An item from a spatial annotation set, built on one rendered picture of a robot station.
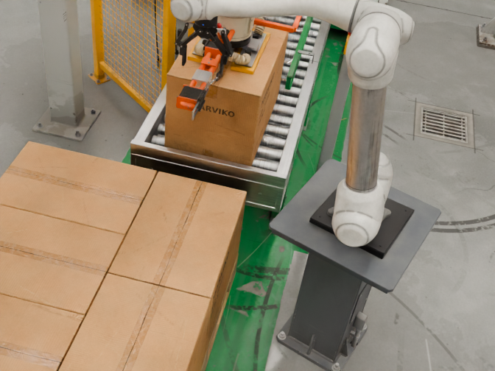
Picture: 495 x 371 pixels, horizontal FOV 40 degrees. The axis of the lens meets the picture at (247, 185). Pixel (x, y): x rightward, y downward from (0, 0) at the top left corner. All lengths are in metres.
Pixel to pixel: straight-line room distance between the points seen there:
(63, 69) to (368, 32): 2.26
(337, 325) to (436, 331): 0.63
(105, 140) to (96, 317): 1.72
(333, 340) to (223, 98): 1.11
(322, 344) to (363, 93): 1.33
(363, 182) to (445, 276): 1.47
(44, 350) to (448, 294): 1.97
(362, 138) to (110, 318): 1.07
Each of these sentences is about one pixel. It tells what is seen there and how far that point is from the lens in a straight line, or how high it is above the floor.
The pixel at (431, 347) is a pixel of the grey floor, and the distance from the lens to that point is 3.25.
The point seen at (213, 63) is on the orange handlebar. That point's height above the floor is 1.09.
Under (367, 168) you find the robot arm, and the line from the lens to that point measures 2.13.
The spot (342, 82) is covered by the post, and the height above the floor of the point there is 0.78.
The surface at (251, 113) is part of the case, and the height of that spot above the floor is 0.85.
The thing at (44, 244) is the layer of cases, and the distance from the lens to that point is 2.67.
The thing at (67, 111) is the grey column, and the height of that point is 0.12.
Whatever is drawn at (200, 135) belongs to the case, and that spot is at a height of 0.68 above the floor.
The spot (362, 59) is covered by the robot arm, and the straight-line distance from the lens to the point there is 1.89.
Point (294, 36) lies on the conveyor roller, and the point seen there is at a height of 0.55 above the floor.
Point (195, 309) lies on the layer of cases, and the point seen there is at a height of 0.54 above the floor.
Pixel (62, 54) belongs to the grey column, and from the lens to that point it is 3.79.
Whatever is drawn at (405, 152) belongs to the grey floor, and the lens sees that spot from 4.20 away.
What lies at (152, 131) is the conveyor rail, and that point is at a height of 0.57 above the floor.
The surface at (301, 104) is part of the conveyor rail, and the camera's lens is 3.34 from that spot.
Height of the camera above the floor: 2.50
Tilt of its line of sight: 42 degrees down
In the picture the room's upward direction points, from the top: 8 degrees clockwise
